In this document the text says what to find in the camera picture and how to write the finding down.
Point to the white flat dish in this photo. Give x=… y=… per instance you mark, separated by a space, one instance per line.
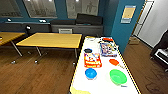
x=90 y=39

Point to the grey chair back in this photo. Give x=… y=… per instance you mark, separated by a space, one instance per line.
x=65 y=30

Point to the interior glass window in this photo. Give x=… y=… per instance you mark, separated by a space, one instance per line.
x=81 y=7
x=40 y=8
x=10 y=8

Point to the yellow notice sheet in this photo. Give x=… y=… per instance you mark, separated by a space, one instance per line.
x=128 y=14

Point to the green bowl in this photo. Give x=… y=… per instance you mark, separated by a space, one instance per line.
x=118 y=77

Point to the red flat box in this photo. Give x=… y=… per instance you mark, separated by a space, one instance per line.
x=107 y=39

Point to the yellow legged white game table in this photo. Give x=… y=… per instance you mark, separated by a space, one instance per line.
x=101 y=85

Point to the colourful board game box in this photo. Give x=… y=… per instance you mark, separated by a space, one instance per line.
x=108 y=49

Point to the yellow wooden table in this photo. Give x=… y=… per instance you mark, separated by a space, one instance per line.
x=8 y=36
x=50 y=40

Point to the dark grey sofa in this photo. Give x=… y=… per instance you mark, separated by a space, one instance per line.
x=80 y=23

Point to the cardboard box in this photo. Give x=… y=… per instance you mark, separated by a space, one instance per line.
x=133 y=40

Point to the small dark round dish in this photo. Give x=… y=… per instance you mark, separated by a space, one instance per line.
x=88 y=50

